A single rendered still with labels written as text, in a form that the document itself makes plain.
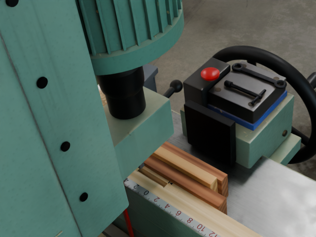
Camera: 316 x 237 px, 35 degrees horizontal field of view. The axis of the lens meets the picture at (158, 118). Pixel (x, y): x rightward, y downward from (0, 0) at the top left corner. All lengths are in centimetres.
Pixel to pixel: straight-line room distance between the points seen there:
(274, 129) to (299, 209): 14
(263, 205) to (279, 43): 190
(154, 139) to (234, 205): 17
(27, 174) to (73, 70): 11
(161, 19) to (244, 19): 228
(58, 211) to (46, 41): 16
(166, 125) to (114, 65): 21
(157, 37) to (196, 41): 212
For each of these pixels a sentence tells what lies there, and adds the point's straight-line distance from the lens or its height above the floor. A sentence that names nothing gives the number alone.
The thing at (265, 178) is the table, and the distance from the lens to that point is 80.
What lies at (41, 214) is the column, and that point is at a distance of 47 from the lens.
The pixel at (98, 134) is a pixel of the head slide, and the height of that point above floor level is 115.
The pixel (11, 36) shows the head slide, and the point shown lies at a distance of 42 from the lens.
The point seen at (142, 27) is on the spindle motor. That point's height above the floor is 124.
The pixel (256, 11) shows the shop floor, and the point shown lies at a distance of 286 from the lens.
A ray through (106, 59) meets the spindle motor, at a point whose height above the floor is 122.
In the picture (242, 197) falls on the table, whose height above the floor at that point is 90.
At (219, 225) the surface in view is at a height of 95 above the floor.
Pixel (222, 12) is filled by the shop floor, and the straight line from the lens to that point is 287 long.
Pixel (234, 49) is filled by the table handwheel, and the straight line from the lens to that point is 98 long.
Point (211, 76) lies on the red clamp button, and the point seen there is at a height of 102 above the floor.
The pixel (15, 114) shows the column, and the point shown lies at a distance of 40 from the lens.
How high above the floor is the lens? 152
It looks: 43 degrees down
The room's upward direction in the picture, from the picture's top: 9 degrees counter-clockwise
